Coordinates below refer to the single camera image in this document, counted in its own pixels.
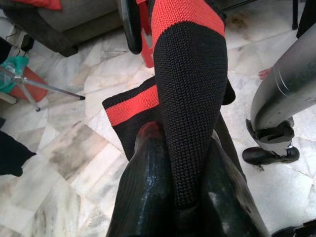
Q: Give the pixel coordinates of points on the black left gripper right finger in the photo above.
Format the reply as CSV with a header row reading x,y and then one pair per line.
x,y
229,205

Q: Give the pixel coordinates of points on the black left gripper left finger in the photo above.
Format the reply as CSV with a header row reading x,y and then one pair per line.
x,y
145,185

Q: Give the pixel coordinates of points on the black polo shirt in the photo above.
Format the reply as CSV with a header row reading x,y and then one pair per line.
x,y
14,153
192,86

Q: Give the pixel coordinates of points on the grey robot right leg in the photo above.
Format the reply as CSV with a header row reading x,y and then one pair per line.
x,y
284,93

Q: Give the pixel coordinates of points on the red plastic stool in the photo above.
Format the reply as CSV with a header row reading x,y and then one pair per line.
x,y
148,54

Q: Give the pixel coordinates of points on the red bin with teal bag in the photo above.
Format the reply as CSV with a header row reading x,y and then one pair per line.
x,y
34,84

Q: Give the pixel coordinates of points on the silver metal clothes rack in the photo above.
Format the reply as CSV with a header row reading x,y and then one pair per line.
x,y
19,79

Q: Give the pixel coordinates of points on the dark grey fabric sofa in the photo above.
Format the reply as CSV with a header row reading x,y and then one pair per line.
x,y
74,19

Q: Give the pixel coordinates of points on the black power adapter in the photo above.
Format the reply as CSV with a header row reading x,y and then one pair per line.
x,y
27,43

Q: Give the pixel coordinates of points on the red cushion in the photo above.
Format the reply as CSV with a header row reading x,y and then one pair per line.
x,y
37,3

